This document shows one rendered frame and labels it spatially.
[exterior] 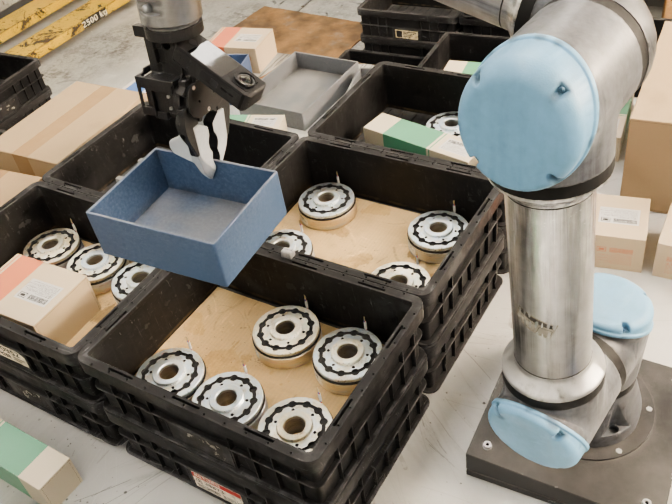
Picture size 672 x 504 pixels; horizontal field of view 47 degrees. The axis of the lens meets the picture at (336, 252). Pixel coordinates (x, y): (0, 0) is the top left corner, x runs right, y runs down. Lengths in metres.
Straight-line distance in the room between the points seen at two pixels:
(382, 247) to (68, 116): 0.87
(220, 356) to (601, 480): 0.57
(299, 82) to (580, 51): 1.50
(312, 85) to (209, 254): 1.22
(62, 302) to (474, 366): 0.66
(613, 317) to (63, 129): 1.27
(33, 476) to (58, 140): 0.80
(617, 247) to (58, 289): 0.94
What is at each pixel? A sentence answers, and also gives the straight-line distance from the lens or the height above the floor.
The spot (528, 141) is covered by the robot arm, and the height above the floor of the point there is 1.32.
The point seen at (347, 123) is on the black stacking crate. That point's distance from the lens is 1.57.
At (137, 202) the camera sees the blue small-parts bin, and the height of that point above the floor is 1.09.
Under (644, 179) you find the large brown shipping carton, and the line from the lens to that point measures 1.58.
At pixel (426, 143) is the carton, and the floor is 0.89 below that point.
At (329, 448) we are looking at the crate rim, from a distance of 0.95.
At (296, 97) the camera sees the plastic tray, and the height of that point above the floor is 0.70.
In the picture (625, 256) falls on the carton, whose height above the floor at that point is 0.73.
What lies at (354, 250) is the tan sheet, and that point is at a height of 0.83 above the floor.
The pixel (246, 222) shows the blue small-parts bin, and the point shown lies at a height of 1.11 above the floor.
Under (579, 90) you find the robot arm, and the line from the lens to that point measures 0.65.
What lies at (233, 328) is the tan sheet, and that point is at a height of 0.83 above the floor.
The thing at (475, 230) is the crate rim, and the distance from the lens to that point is 1.20.
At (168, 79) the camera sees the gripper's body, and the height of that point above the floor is 1.26.
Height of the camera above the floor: 1.69
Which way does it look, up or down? 40 degrees down
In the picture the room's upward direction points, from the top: 10 degrees counter-clockwise
